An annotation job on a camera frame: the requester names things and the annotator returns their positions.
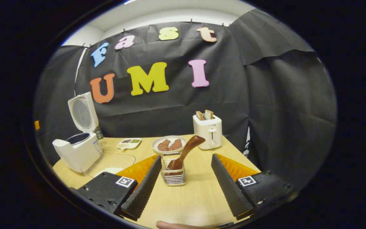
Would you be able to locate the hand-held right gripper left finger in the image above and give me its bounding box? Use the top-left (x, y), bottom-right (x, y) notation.
top-left (70, 155), bottom-right (162, 222)

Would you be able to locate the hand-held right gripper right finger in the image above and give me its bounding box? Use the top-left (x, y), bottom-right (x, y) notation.
top-left (211, 153), bottom-right (298, 220)

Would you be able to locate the metal wire chopstick holder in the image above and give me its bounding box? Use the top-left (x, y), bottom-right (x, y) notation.
top-left (160, 153), bottom-right (187, 186)

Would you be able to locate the white rice cooker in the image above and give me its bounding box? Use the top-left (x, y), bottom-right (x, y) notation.
top-left (52, 92), bottom-right (104, 173)

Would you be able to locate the white round plate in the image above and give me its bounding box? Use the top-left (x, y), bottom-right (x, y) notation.
top-left (152, 135), bottom-right (187, 155)

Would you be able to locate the white divided seasoning tray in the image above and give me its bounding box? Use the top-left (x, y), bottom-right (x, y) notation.
top-left (117, 138), bottom-right (142, 150)

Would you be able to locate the brown meat piece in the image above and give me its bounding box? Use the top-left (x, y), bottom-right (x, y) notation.
top-left (157, 139), bottom-right (171, 152)
top-left (169, 139), bottom-right (183, 151)

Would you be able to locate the white toaster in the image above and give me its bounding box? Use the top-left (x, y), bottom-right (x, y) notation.
top-left (193, 114), bottom-right (223, 150)

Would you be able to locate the clear plastic bottle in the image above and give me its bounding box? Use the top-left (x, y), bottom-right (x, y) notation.
top-left (94, 127), bottom-right (106, 147)

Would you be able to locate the black backdrop cloth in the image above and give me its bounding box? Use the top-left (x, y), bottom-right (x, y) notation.
top-left (34, 8), bottom-right (337, 191)

